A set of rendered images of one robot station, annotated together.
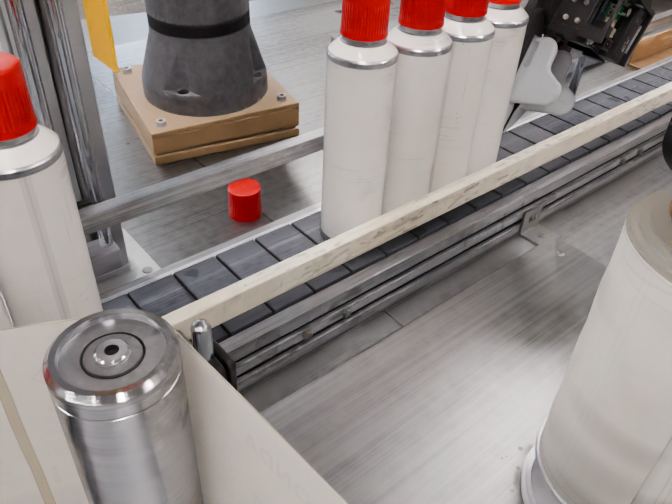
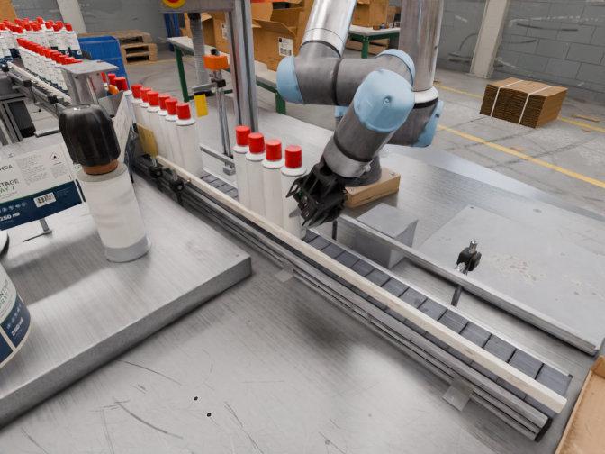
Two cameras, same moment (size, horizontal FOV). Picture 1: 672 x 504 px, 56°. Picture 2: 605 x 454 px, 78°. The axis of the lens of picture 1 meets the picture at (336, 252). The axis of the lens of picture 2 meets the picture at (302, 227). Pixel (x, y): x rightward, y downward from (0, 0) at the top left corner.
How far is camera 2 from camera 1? 0.97 m
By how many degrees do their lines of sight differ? 67
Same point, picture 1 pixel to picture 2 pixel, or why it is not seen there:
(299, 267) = (212, 191)
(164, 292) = (219, 183)
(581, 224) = (296, 293)
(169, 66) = not seen: hidden behind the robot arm
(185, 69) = not seen: hidden behind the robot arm
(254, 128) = not seen: hidden behind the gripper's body
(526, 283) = (219, 245)
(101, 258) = (226, 169)
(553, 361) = (179, 247)
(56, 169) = (182, 128)
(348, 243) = (222, 197)
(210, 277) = (225, 188)
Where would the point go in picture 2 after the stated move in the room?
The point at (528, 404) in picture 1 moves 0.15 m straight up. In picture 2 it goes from (164, 240) to (148, 178)
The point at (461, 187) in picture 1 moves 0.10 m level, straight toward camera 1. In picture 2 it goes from (257, 218) to (214, 213)
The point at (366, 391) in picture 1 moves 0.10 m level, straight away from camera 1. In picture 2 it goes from (176, 213) to (217, 214)
